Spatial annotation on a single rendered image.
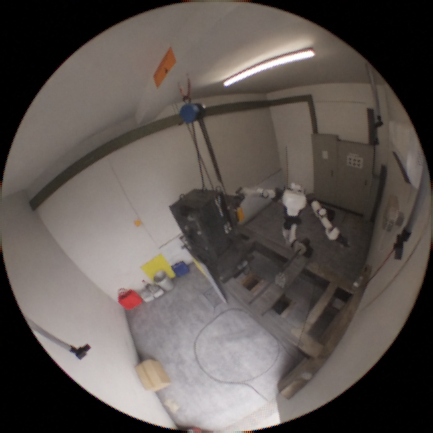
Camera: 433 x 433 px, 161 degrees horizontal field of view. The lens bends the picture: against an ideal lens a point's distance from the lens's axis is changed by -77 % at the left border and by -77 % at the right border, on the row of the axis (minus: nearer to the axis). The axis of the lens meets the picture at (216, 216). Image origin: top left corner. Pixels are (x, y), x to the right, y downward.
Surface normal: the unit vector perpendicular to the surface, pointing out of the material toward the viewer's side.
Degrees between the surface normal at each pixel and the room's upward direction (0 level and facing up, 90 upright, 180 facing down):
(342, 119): 90
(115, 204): 90
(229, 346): 0
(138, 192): 90
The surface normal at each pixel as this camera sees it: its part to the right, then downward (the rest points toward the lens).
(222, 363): -0.29, -0.80
